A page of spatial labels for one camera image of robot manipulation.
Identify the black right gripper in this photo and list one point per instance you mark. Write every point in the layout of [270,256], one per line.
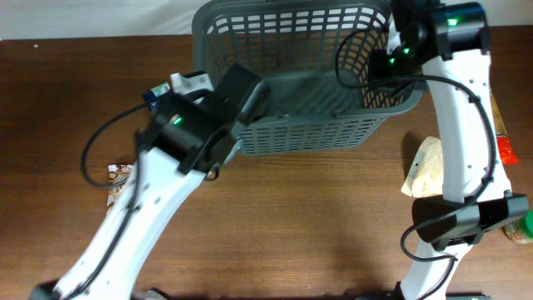
[376,64]

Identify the grey plastic basket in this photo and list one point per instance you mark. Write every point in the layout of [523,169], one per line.
[314,55]

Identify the beige paper bag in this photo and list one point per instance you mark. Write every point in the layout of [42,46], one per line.
[425,176]

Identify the red spaghetti packet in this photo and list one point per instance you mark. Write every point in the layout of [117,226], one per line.
[508,156]

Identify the green lidded jar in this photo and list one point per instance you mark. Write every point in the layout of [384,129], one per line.
[520,231]

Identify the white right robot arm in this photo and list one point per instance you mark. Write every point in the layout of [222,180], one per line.
[448,47]

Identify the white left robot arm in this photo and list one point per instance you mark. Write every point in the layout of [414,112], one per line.
[194,129]

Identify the colourful tissue multipack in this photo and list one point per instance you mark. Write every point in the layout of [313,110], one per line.
[151,96]

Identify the brown white snack wrapper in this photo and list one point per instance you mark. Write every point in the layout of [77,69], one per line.
[118,174]

